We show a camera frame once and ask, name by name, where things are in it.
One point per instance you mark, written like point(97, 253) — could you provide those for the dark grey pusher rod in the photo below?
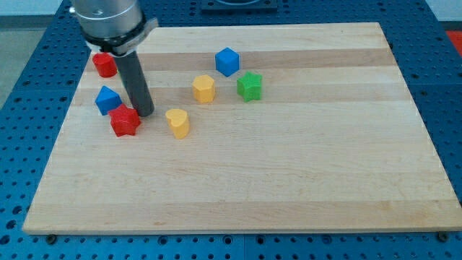
point(135, 84)

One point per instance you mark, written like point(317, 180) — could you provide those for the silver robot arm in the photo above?
point(118, 27)

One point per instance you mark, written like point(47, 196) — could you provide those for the red cylinder block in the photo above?
point(105, 65)

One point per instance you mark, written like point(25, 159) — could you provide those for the blue triangular block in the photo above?
point(107, 100)

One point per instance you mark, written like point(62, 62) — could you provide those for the red star block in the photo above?
point(124, 120)

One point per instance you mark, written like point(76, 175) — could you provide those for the yellow heart block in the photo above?
point(178, 121)

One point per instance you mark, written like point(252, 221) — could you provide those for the yellow hexagon block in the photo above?
point(204, 88)

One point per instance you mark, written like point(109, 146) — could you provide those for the blue cube block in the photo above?
point(227, 61)

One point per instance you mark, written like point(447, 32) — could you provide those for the green star block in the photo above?
point(249, 86)

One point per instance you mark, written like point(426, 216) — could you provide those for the wooden board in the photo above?
point(335, 144)

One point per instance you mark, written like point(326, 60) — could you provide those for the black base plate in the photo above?
point(212, 6)

